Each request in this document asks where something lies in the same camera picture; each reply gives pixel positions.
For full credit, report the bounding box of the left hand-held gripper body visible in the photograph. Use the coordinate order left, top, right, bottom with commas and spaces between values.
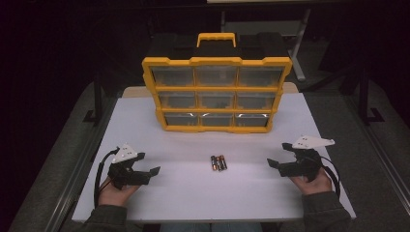
107, 143, 152, 190

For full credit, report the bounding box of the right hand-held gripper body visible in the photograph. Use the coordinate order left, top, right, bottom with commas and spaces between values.
278, 134, 336, 184

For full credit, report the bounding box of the yellow organizer case with clear drawers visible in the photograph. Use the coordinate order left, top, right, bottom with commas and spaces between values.
141, 32, 294, 134

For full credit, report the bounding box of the person's left hand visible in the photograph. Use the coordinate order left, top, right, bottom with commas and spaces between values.
98, 179, 141, 208

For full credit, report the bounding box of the person's right hand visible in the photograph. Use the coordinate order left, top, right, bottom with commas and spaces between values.
289, 168, 334, 196

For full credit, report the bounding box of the black metal stand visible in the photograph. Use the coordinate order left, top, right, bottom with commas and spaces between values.
357, 62, 387, 128
82, 79, 104, 128

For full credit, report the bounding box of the white metal stand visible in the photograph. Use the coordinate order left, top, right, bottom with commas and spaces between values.
220, 7, 312, 82

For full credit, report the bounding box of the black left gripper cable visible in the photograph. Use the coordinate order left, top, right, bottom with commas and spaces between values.
93, 146, 121, 209

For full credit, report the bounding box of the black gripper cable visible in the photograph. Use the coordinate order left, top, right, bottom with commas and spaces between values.
93, 146, 121, 209
320, 156, 342, 199

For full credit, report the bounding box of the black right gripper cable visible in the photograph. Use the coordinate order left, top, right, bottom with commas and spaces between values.
320, 156, 342, 199

